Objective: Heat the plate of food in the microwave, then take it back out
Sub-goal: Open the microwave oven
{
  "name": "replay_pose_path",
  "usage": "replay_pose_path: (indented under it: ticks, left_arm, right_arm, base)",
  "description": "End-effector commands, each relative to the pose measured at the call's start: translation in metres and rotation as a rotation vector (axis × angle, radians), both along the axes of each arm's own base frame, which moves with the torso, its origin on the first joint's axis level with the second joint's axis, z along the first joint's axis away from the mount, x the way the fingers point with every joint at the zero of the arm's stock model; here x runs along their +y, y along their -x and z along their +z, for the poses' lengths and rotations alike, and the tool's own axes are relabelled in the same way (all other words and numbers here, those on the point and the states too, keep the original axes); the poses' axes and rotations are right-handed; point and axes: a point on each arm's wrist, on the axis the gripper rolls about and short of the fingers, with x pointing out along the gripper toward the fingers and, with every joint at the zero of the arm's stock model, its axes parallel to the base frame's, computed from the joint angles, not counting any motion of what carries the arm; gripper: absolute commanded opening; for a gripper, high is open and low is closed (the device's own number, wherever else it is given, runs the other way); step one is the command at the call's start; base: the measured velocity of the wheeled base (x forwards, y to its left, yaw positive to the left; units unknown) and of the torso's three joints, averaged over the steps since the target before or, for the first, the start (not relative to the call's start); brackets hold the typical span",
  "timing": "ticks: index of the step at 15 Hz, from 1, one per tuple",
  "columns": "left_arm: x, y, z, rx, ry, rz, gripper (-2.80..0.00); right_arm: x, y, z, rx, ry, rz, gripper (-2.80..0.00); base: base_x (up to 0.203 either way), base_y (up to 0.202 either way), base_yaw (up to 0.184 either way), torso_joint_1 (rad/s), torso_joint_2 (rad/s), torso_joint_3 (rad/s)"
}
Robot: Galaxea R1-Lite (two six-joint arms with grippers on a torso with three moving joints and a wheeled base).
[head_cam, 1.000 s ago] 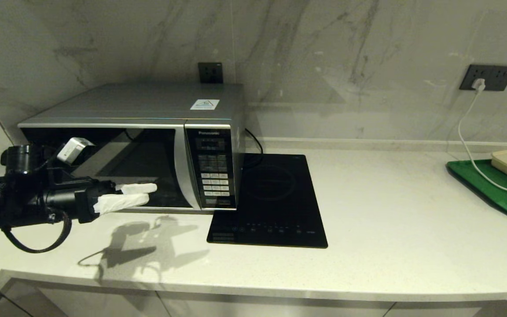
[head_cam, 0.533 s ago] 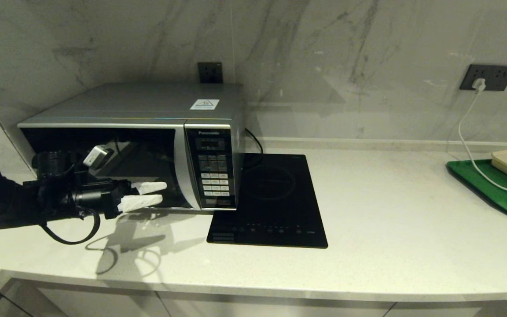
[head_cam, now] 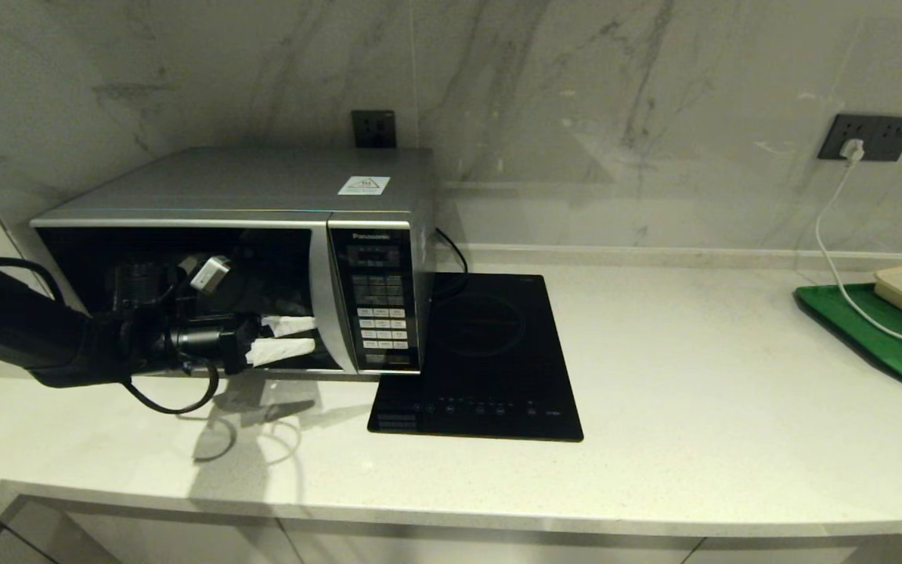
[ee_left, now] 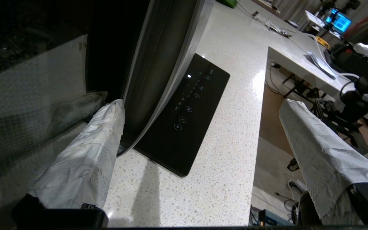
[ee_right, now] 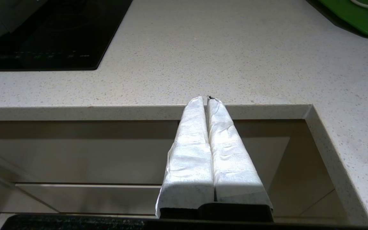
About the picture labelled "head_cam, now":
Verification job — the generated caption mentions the wide dark wall socket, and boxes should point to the wide dark wall socket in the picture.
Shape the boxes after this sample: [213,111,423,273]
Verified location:
[817,114,902,163]

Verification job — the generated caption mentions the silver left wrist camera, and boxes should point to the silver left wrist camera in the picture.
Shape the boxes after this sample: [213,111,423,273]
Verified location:
[189,255,233,293]

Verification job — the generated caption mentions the silver Panasonic microwave oven body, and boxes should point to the silver Panasonic microwave oven body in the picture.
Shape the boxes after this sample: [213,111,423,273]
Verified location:
[30,147,438,379]

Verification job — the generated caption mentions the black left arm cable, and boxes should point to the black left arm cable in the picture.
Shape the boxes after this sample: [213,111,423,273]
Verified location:
[0,257,221,416]

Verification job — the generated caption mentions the black glass microwave door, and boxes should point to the black glass microwave door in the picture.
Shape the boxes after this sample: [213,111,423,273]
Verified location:
[32,222,359,378]

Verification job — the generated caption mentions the white power cable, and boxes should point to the white power cable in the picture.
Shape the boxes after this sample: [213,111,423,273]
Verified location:
[814,161,902,349]

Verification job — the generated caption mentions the grey cabinet under counter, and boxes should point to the grey cabinet under counter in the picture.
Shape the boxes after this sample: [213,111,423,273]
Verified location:
[0,493,902,564]

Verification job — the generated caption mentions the small dark wall socket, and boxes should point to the small dark wall socket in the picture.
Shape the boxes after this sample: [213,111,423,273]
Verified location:
[351,110,397,150]

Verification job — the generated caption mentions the black induction cooktop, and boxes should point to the black induction cooktop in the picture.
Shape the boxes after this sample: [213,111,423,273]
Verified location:
[367,273,585,443]

